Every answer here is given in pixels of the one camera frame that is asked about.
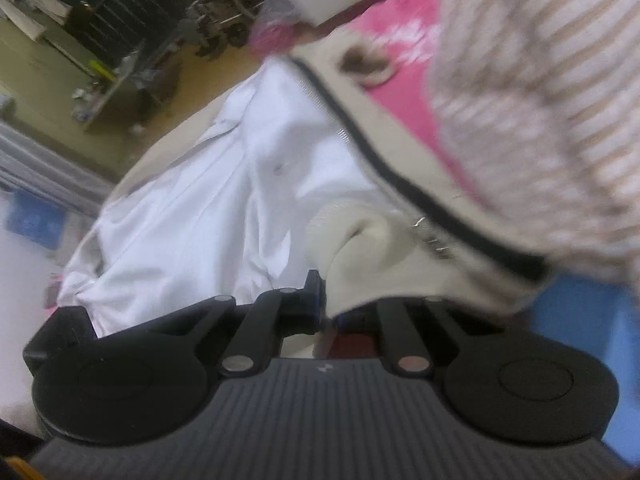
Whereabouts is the metal railing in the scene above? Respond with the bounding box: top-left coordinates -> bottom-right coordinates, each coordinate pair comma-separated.
65,0 -> 176,66

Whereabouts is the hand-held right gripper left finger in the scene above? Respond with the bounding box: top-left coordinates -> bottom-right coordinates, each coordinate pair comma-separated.
145,270 -> 327,378

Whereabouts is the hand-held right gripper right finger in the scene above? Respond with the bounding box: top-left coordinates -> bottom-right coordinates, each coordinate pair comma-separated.
336,297 -> 501,377

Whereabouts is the grey curtain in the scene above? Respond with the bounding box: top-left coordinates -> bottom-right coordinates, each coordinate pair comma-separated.
0,120 -> 116,211

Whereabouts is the blue cloth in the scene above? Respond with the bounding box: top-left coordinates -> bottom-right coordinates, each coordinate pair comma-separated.
527,275 -> 640,466

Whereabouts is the pink printed blanket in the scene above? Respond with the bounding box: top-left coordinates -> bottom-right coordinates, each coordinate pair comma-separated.
345,0 -> 488,206

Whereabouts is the cream jacket with black trim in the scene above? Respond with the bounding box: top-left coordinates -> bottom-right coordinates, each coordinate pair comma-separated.
57,40 -> 558,361

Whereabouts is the wheelchair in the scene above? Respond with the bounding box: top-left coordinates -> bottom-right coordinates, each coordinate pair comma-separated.
185,0 -> 281,56

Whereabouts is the pink checkered fleece garment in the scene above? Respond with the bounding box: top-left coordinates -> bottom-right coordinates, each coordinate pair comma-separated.
430,0 -> 640,286

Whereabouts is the folding table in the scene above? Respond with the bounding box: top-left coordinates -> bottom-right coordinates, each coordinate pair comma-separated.
75,50 -> 181,133

